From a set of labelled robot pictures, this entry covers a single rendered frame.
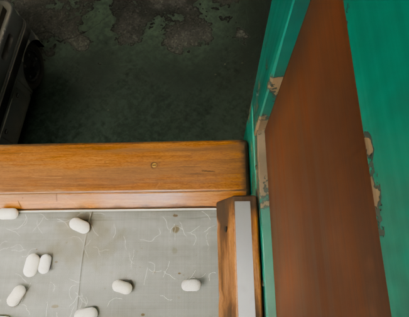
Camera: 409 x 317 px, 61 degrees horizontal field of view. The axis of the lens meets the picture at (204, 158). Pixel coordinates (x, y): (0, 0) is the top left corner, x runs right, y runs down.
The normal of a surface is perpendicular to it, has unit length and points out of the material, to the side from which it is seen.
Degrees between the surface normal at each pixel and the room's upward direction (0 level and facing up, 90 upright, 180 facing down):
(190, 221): 0
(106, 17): 0
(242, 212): 0
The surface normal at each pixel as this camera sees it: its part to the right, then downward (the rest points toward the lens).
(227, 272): -0.94, -0.10
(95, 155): -0.04, -0.29
